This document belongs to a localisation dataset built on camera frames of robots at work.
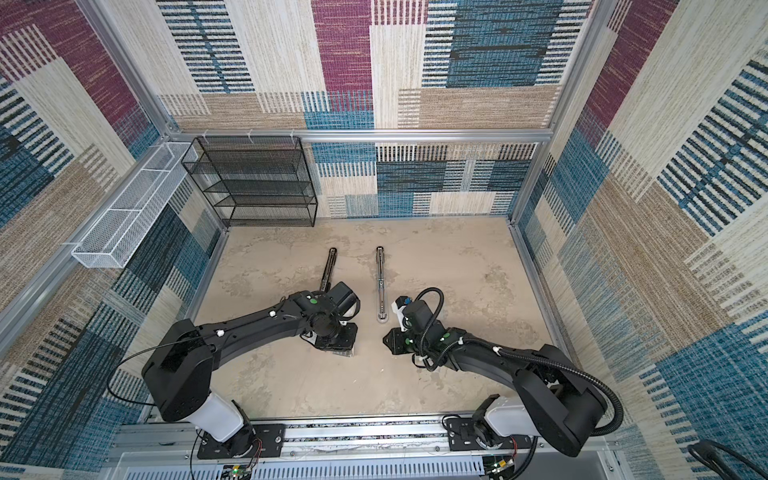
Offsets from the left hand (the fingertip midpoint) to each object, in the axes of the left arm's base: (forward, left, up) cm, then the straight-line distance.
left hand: (354, 344), depth 83 cm
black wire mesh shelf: (+58, +38, +10) cm, 70 cm away
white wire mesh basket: (+15, +55, +27) cm, 63 cm away
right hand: (+1, -9, -2) cm, 9 cm away
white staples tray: (-2, +2, -2) cm, 4 cm away
